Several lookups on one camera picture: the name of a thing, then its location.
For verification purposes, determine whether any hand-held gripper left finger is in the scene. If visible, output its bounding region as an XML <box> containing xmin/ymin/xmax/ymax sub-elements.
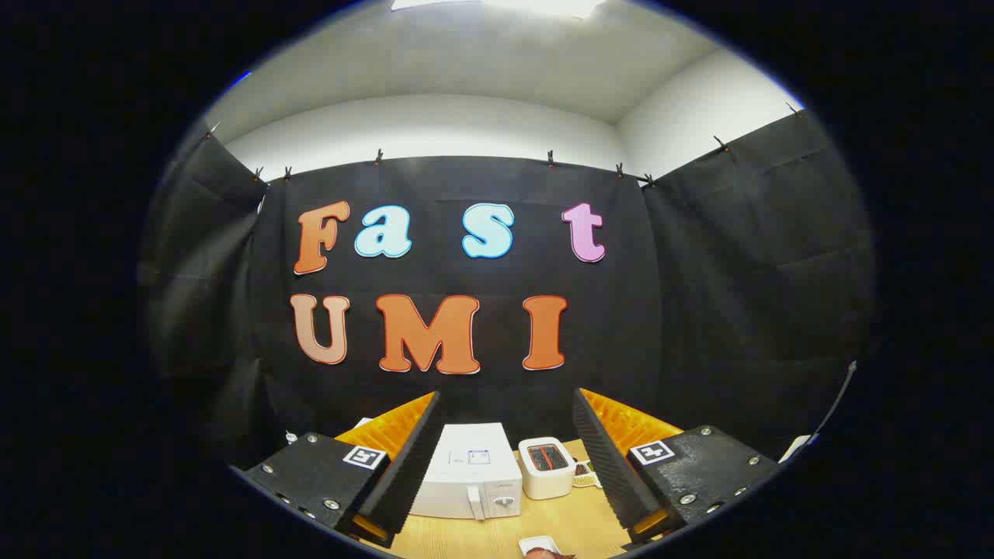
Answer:
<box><xmin>231</xmin><ymin>391</ymin><xmax>442</xmax><ymax>550</ymax></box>

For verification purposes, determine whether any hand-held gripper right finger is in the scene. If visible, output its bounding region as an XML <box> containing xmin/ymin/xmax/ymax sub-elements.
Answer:
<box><xmin>572</xmin><ymin>387</ymin><xmax>781</xmax><ymax>548</ymax></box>

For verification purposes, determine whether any ceiling light panel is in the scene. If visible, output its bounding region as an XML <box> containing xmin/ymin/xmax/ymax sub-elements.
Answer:
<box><xmin>391</xmin><ymin>0</ymin><xmax>606</xmax><ymax>20</ymax></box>

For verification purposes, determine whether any row of small black clips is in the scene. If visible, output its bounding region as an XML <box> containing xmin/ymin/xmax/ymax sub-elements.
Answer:
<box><xmin>206</xmin><ymin>101</ymin><xmax>801</xmax><ymax>191</ymax></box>

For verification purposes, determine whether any white microwave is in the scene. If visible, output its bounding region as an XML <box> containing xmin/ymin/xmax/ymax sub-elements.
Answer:
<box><xmin>409</xmin><ymin>423</ymin><xmax>523</xmax><ymax>521</ymax></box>

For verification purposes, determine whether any white toaster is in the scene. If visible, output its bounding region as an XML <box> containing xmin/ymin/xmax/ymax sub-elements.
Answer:
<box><xmin>518</xmin><ymin>436</ymin><xmax>577</xmax><ymax>501</ymax></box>

